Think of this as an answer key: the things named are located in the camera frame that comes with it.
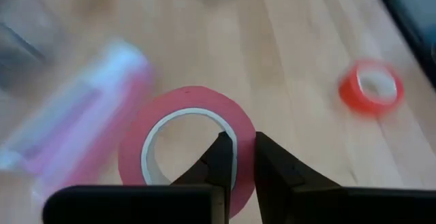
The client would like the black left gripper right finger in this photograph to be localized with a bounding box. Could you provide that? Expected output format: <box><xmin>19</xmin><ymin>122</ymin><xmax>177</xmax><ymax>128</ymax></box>
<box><xmin>253</xmin><ymin>131</ymin><xmax>436</xmax><ymax>224</ymax></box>

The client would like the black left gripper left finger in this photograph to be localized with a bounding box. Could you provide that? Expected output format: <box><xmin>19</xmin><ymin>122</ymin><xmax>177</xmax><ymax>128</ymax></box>
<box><xmin>42</xmin><ymin>131</ymin><xmax>234</xmax><ymax>224</ymax></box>

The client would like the red tape roll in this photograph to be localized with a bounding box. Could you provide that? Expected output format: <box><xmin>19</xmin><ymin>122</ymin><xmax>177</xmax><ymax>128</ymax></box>
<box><xmin>338</xmin><ymin>59</ymin><xmax>405</xmax><ymax>116</ymax></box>

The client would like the pink tape roll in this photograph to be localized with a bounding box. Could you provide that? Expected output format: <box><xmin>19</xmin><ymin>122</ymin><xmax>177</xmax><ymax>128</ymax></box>
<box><xmin>117</xmin><ymin>86</ymin><xmax>257</xmax><ymax>220</ymax></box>

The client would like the black aluminium table frame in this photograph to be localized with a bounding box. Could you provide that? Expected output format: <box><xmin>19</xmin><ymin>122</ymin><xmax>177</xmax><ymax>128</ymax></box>
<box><xmin>369</xmin><ymin>0</ymin><xmax>436</xmax><ymax>89</ymax></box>

